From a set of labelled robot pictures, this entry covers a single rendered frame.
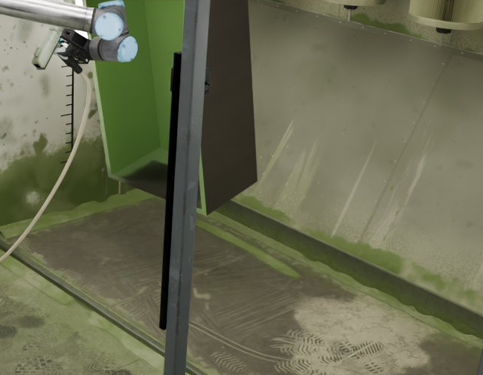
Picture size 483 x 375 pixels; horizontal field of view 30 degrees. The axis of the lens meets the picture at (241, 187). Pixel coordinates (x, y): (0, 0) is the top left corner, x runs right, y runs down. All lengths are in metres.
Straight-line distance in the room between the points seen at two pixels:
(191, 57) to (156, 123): 2.00
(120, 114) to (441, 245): 1.56
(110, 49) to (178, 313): 1.11
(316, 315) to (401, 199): 0.71
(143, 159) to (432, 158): 1.35
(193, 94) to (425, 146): 2.12
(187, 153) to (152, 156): 1.90
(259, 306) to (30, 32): 1.66
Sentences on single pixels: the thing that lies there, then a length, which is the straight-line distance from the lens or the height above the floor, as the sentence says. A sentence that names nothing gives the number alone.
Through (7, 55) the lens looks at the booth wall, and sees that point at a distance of 4.35.
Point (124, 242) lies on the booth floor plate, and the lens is 4.53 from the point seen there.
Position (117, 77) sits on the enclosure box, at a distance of 4.08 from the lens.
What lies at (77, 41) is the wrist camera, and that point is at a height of 1.22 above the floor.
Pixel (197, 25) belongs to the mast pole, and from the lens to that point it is 2.34.
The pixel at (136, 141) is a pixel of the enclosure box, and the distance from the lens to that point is 4.27.
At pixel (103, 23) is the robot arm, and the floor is 1.34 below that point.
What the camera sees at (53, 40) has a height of 1.20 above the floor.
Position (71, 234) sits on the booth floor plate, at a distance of 4.60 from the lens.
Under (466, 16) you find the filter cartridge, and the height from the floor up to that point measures 1.32.
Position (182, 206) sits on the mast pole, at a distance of 2.49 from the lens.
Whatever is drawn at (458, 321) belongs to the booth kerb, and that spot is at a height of 0.09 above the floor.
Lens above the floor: 2.00
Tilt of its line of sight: 22 degrees down
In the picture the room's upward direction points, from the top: 5 degrees clockwise
